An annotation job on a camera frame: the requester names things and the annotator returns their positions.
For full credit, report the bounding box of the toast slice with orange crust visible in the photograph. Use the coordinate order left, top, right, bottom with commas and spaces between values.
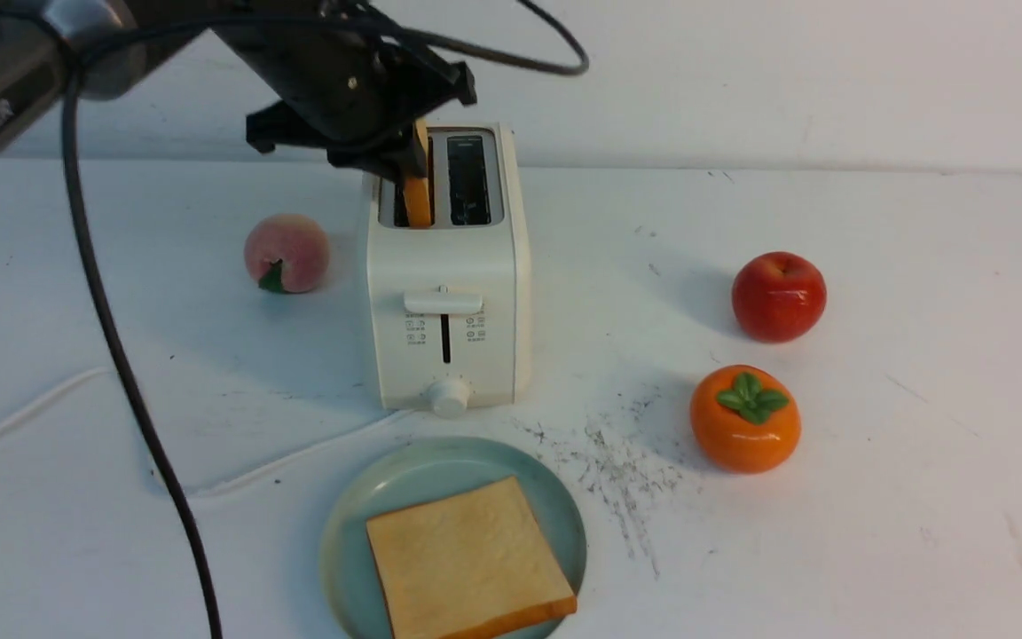
366, 477, 578, 638

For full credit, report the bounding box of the pink fake peach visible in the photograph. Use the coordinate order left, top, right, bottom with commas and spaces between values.
243, 213, 330, 294

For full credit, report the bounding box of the red fake apple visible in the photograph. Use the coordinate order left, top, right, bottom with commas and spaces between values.
731, 252, 828, 343

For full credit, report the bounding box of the orange fake persimmon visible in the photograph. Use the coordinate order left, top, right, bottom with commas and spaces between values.
688, 365, 802, 474

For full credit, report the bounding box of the pale green round plate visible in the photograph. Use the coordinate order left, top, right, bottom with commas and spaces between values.
319, 437, 587, 638

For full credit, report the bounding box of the black left camera cable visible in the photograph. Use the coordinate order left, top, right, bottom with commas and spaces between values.
0, 0, 590, 639

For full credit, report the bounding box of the white toaster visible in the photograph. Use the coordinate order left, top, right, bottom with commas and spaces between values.
357, 122, 535, 418

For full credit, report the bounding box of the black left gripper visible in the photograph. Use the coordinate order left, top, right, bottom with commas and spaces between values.
215, 25, 477, 183

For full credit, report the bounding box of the white power cable with plug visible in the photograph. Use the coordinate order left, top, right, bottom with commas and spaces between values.
0, 366, 414, 498

